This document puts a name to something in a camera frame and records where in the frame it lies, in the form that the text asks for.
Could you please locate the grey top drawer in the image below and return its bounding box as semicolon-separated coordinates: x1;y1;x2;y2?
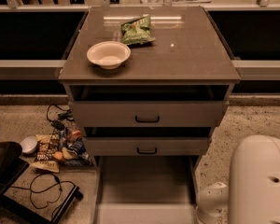
69;101;229;128

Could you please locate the grey drawer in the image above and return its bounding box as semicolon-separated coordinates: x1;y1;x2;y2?
83;137;210;156
91;156;196;224
69;101;229;128

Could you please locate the black chair seat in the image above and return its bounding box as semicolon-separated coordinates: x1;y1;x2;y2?
0;142;29;196

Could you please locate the grey three-drawer cabinet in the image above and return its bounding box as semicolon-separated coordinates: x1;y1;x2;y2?
58;6;242;161

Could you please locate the orange fruit on floor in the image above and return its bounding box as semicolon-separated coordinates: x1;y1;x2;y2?
53;151;65;162

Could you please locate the black flat board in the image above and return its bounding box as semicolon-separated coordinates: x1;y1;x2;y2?
0;173;83;224

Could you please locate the brown snack bag on floor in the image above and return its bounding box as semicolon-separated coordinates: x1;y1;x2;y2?
30;134;59;173

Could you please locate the black power adapter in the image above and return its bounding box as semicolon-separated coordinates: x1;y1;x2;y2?
50;119;65;131

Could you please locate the blue snack packet on floor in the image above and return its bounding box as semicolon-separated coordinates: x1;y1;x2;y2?
62;138;91;167

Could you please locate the grey bottom drawer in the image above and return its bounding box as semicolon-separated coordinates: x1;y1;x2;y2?
91;156;196;224

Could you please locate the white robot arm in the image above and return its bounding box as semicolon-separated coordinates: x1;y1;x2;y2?
196;134;280;224

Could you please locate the small white bowl on floor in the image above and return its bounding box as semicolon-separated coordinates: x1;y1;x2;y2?
21;136;37;154

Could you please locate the green chip bag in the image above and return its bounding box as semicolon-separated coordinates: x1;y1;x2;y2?
120;14;155;46

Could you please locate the grey middle drawer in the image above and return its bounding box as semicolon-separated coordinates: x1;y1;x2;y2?
83;137;210;156

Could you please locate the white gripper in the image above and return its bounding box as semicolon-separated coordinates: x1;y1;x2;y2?
196;182;229;224

